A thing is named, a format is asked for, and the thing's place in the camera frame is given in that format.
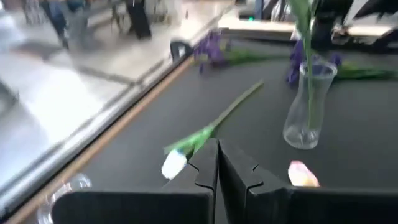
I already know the black aluminium table frame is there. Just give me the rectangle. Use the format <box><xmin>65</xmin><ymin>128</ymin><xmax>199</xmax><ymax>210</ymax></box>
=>
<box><xmin>0</xmin><ymin>52</ymin><xmax>195</xmax><ymax>218</ymax></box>

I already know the purple flower spray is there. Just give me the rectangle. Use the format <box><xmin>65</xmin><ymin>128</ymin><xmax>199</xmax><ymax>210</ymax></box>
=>
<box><xmin>285</xmin><ymin>39</ymin><xmax>398</xmax><ymax>87</ymax></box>
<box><xmin>192</xmin><ymin>29</ymin><xmax>290</xmax><ymax>75</ymax></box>

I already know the person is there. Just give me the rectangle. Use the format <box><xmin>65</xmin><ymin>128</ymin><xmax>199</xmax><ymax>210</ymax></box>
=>
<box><xmin>40</xmin><ymin>0</ymin><xmax>94</xmax><ymax>50</ymax></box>
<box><xmin>124</xmin><ymin>0</ymin><xmax>153</xmax><ymax>40</ymax></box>

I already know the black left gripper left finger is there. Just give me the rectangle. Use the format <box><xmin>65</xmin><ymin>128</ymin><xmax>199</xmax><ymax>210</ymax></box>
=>
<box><xmin>51</xmin><ymin>138</ymin><xmax>220</xmax><ymax>224</ymax></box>

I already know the white tulip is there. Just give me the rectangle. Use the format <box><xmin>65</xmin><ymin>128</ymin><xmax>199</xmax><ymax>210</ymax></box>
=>
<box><xmin>160</xmin><ymin>80</ymin><xmax>264</xmax><ymax>180</ymax></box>
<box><xmin>287</xmin><ymin>0</ymin><xmax>323</xmax><ymax>131</ymax></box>

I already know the cut-glass bulbous vase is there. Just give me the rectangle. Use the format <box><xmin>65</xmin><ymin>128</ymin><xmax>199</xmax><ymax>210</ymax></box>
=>
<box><xmin>37</xmin><ymin>173</ymin><xmax>93</xmax><ymax>224</ymax></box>

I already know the black box with green light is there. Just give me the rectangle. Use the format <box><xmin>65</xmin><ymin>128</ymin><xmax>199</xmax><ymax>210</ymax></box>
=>
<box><xmin>238</xmin><ymin>7</ymin><xmax>259</xmax><ymax>22</ymax></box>

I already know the black edge clamp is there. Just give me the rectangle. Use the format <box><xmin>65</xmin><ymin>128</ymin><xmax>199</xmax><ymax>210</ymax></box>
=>
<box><xmin>170</xmin><ymin>40</ymin><xmax>193</xmax><ymax>63</ymax></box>

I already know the pink tulip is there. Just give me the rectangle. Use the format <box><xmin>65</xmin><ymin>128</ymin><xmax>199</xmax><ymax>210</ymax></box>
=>
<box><xmin>287</xmin><ymin>160</ymin><xmax>321</xmax><ymax>188</ymax></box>

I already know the slim smooth glass vase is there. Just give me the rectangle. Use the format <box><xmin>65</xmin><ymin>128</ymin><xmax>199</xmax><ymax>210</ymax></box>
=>
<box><xmin>282</xmin><ymin>60</ymin><xmax>338</xmax><ymax>150</ymax></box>

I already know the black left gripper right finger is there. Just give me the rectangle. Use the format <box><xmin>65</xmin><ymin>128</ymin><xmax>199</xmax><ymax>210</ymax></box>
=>
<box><xmin>219</xmin><ymin>139</ymin><xmax>398</xmax><ymax>224</ymax></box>

